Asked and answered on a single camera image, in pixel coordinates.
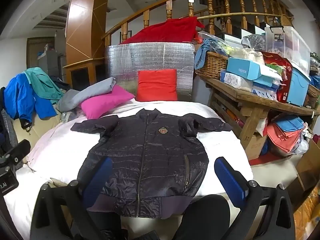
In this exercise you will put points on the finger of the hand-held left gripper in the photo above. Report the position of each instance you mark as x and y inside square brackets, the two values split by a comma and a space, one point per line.
[17, 150]

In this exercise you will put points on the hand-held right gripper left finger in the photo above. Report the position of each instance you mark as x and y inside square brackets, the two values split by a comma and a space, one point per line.
[100, 177]

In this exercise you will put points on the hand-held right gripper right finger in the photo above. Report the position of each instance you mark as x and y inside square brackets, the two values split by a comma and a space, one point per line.
[228, 182]

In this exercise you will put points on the dark quilted jacket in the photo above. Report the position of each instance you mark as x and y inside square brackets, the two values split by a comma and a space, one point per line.
[150, 160]

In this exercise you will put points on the dark clothing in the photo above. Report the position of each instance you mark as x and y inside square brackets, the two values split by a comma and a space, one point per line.
[7, 125]

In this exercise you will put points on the beige sofa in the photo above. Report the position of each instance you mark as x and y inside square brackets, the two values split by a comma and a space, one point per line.
[42, 127]

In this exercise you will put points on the red floor mat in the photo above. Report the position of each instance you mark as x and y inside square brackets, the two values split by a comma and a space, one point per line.
[262, 158]

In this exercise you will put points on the cardboard box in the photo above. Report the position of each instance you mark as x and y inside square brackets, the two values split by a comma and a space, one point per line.
[257, 145]
[307, 165]

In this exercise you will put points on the blue jacket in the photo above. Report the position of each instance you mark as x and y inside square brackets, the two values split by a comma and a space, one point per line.
[22, 97]

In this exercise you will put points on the teal garment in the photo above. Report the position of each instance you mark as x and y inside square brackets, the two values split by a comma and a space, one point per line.
[42, 85]

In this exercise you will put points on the pink pillow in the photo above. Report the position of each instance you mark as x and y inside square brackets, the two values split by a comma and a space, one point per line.
[105, 105]

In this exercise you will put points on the pile of folded cloths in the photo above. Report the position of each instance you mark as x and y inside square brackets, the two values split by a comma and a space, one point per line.
[285, 132]

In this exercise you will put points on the wooden table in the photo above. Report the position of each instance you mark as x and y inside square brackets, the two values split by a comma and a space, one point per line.
[250, 105]

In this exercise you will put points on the grey folded cloth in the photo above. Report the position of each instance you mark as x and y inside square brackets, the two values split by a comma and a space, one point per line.
[85, 93]

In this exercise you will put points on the orange patterned cloth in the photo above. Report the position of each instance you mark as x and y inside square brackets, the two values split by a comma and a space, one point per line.
[307, 220]

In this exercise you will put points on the grey cabinet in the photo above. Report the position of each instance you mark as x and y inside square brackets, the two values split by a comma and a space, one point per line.
[50, 60]

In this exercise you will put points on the white blue carton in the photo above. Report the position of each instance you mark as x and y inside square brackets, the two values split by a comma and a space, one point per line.
[265, 92]

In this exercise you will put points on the white patterned tissue pack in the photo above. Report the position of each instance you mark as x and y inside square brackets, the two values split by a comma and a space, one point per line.
[236, 80]

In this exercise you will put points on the red pillow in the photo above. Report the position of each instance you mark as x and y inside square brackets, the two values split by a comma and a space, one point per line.
[157, 85]

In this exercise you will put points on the blue shoebox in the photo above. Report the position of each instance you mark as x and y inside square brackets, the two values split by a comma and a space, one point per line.
[246, 70]

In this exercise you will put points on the red snack bag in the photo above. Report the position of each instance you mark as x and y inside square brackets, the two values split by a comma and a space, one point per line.
[282, 80]

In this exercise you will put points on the blue storage bin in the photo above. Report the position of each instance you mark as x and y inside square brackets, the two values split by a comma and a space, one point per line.
[298, 87]

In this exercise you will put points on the wicker basket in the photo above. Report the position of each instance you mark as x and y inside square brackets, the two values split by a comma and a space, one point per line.
[212, 65]
[312, 92]

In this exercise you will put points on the cream plastic bag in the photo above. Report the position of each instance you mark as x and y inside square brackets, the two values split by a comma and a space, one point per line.
[246, 55]

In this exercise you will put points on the silver foil board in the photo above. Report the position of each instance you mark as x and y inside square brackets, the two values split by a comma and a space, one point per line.
[150, 57]

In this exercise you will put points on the wooden column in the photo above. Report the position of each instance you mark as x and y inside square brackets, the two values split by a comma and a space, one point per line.
[82, 30]

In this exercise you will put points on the blue cloth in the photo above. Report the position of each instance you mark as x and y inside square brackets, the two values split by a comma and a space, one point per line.
[205, 47]

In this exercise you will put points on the dark plastic bag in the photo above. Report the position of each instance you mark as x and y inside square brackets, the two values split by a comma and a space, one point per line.
[253, 41]

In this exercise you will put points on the clear plastic storage box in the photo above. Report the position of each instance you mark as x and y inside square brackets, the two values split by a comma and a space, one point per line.
[287, 45]

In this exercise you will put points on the large red cushion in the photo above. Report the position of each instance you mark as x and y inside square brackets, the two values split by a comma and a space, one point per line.
[167, 30]

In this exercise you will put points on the wooden stair railing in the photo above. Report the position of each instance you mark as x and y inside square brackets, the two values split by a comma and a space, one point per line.
[225, 0]

